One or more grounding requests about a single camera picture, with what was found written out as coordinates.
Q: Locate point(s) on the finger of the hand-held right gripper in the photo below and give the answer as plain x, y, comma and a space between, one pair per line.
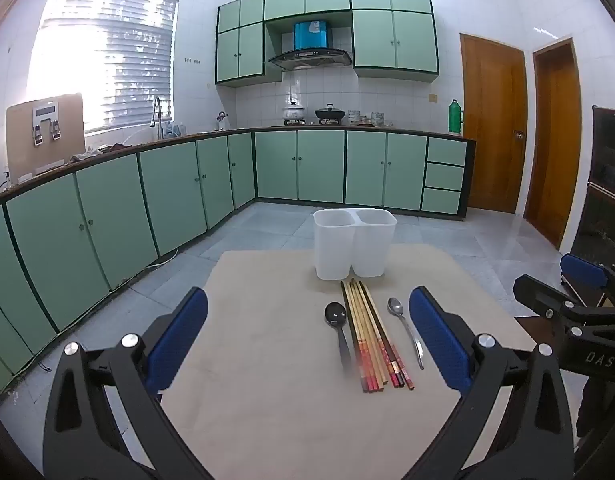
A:
542, 295
582, 270

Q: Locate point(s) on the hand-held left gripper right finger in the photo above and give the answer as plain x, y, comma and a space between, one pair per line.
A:
437, 340

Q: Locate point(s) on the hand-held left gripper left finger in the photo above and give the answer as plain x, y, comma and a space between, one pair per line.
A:
180, 340

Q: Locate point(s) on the dark chopstick with red end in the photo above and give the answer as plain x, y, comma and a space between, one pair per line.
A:
382, 345
393, 347
387, 345

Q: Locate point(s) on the metal spoon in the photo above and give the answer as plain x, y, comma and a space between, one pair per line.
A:
395, 306

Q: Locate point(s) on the bamboo chopstick with red end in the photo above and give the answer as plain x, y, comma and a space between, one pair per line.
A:
360, 340
372, 335
366, 337

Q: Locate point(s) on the black spoon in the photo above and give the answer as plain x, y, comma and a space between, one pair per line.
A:
335, 314

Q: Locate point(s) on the white two-compartment utensil holder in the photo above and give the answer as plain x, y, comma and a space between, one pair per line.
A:
332, 250

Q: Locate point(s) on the dark glass-front cabinet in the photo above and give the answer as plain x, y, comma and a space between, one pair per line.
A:
607, 185

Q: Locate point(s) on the wooden door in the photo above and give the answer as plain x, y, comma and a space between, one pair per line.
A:
557, 145
492, 125

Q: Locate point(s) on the green base cabinets with countertop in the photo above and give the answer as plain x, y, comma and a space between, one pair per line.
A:
177, 185

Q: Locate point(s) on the green thermos jug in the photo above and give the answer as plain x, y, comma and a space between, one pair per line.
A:
455, 117

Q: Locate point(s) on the crumpled cloth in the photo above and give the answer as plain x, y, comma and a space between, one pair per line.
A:
102, 151

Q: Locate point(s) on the row of small jars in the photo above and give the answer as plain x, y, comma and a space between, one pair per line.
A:
370, 119

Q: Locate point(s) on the metal kitchen faucet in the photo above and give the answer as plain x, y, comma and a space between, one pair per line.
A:
157, 110

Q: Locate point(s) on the black wok with lid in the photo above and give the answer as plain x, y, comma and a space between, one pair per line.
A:
330, 114

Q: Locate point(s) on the white cooking pot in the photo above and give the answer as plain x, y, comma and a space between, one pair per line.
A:
293, 112

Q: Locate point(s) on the cardboard box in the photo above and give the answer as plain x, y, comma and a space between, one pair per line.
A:
22, 140

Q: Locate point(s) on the window with white blinds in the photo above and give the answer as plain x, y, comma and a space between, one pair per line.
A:
112, 55

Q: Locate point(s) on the black range hood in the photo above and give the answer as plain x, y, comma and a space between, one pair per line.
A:
310, 55

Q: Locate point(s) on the green wall cabinets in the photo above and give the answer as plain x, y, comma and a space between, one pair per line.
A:
377, 40

